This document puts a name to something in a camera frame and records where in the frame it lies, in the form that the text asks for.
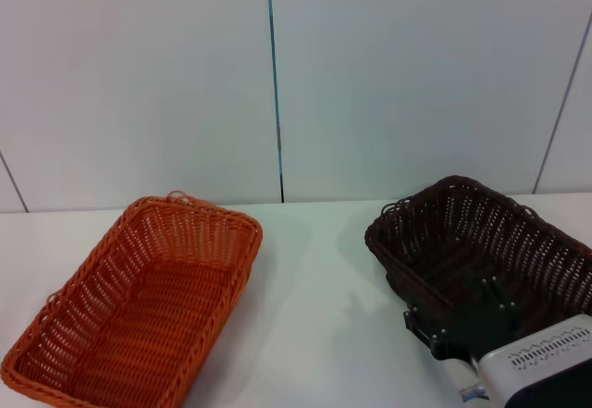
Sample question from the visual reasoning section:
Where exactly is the dark brown woven plastic basket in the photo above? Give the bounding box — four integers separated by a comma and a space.
364, 175, 592, 350

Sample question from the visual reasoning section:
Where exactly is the white and black wrist camera box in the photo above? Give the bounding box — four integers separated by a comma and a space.
475, 314, 592, 408

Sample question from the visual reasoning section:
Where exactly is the black cable with silver plug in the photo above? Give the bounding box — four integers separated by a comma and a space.
442, 356, 489, 402

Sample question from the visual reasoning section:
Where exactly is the orange woven plastic basket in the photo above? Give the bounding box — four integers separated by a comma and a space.
0, 190, 265, 408

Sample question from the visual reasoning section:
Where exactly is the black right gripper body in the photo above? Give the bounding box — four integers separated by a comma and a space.
428, 304, 523, 363

